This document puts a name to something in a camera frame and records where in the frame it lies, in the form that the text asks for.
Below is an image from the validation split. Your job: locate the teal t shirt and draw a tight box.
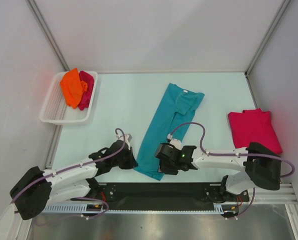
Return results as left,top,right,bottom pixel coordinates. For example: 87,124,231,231
135,83,205,181

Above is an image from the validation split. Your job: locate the white perforated plastic basket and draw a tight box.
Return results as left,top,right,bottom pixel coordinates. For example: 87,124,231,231
39,71,99,126

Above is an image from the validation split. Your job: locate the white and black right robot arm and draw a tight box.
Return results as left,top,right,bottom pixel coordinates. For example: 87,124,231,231
155,140,281,201

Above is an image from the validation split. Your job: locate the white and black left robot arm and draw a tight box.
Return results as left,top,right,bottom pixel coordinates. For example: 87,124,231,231
9,138,138,220

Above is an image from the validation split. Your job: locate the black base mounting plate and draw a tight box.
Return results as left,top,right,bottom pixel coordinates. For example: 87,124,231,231
86,181,250,209

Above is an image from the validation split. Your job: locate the crimson t shirt in basket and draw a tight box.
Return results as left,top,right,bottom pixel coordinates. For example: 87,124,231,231
78,71,95,111

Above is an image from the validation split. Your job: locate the folded crimson t shirt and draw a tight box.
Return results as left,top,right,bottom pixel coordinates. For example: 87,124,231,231
227,108,283,155

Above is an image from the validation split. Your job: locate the orange t shirt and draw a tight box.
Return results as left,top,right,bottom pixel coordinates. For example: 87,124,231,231
59,68,88,109

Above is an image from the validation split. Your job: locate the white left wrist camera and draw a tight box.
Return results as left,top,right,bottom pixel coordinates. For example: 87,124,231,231
115,133,132,146

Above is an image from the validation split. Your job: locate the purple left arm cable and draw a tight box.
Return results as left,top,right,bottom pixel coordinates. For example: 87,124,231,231
9,127,127,222

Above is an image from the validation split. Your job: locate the white slotted cable duct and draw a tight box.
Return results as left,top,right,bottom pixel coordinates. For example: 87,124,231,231
42,202,238,215

